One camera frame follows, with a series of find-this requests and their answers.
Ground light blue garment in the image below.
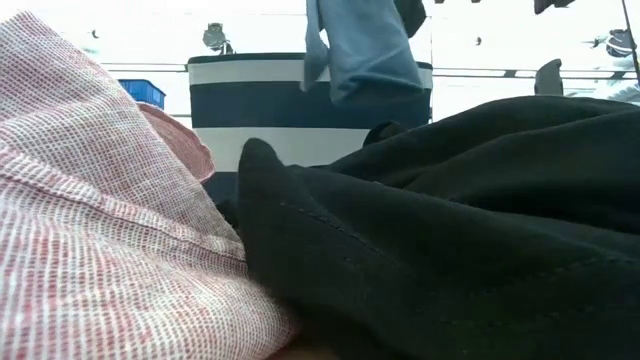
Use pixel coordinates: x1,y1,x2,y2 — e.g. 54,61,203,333
298,0,427,106

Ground large black hoodie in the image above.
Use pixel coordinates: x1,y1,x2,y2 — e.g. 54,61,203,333
214,94,640,360

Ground pink white checked shirt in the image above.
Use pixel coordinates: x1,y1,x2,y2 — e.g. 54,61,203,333
0,10,302,360

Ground navy white striped fabric basket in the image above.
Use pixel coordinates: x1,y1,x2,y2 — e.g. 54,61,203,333
187,51,435,204

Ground dark background fixture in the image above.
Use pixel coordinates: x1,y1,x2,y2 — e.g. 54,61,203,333
201,21,236,56
605,28,636,59

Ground blue plastic crate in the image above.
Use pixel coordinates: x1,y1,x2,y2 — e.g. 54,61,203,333
117,78,167,112

